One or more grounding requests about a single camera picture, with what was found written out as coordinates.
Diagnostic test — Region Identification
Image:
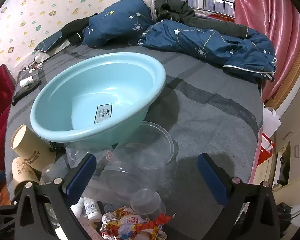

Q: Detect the small black object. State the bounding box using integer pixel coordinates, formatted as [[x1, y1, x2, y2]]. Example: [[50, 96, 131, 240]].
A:
[[49, 142, 65, 153]]

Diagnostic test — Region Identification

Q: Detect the black garment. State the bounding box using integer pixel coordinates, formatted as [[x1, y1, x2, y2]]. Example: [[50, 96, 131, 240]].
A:
[[61, 17, 90, 46]]

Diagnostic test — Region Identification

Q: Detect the clear dome lid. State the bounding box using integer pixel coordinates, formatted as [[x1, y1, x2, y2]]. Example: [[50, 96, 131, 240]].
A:
[[40, 163, 69, 184]]

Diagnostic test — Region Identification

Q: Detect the black glove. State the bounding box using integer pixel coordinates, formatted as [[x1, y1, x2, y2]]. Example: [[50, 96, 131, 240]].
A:
[[12, 80, 42, 106]]

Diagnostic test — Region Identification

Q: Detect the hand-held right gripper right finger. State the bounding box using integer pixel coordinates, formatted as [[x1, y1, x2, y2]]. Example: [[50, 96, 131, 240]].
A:
[[197, 152, 282, 240]]

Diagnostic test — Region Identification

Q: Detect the white charger with cables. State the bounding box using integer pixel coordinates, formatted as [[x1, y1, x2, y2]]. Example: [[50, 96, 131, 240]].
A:
[[22, 55, 44, 74]]

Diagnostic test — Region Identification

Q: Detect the small white bottle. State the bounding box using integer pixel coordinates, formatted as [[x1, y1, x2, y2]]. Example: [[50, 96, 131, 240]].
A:
[[71, 197, 84, 217], [84, 197, 102, 222]]

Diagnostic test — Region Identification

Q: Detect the black jacket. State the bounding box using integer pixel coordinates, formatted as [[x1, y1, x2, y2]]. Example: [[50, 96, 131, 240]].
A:
[[155, 0, 248, 39]]

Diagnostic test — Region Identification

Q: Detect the white shopping bag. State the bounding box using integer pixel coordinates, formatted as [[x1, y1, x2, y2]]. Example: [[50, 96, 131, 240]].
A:
[[262, 107, 282, 153]]

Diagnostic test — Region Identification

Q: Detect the tan paper cup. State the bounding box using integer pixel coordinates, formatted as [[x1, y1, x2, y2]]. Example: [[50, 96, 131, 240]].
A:
[[10, 124, 57, 171], [12, 156, 40, 193]]

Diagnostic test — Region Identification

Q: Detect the clear round plastic lid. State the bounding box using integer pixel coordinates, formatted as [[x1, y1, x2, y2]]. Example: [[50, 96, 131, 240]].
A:
[[139, 121, 175, 164]]

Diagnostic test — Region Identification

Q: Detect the red tufted headboard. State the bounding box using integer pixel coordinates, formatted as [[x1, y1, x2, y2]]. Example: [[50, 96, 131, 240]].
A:
[[0, 64, 17, 178]]

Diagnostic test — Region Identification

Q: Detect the beige wooden wardrobe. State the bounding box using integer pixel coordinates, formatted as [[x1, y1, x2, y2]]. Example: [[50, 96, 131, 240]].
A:
[[264, 25, 300, 213]]

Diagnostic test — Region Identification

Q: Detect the colourful wrapper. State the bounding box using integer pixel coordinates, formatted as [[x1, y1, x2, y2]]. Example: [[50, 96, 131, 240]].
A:
[[101, 206, 177, 240]]

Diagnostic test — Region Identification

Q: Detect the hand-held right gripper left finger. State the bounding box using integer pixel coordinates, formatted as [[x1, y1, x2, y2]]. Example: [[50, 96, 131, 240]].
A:
[[14, 153, 97, 240]]

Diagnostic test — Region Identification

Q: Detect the white paper cup green print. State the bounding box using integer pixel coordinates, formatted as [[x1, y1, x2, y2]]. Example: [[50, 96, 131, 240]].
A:
[[19, 76, 34, 88]]

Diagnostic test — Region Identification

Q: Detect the grey cloth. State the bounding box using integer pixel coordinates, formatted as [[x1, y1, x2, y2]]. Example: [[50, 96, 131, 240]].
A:
[[140, 0, 157, 22]]

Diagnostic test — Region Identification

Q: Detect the red patterned cloth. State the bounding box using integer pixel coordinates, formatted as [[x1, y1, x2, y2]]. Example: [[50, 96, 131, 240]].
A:
[[205, 12, 237, 22]]

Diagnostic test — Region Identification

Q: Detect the blue star print quilt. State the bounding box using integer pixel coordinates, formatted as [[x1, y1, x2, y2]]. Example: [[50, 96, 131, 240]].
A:
[[82, 0, 277, 83]]

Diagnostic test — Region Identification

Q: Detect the red bag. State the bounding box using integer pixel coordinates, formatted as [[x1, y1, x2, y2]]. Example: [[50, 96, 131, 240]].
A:
[[259, 132, 274, 158]]

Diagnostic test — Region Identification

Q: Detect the small clear plastic cup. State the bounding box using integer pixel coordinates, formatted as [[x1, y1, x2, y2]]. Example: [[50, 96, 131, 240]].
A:
[[130, 189, 167, 217]]

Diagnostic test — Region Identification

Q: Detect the grey plaid bed sheet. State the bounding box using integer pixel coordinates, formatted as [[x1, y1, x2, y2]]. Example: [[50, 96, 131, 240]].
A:
[[5, 45, 264, 240]]

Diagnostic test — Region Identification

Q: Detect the light blue plastic basin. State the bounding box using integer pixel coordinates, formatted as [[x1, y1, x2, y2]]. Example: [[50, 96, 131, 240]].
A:
[[30, 52, 167, 147]]

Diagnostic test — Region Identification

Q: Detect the dark blue pillow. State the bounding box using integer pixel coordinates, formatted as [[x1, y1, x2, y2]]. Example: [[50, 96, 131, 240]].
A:
[[34, 30, 73, 55]]

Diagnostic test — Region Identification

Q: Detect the pink curtain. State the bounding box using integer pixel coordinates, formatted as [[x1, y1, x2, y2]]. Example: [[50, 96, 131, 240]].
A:
[[234, 0, 300, 103]]

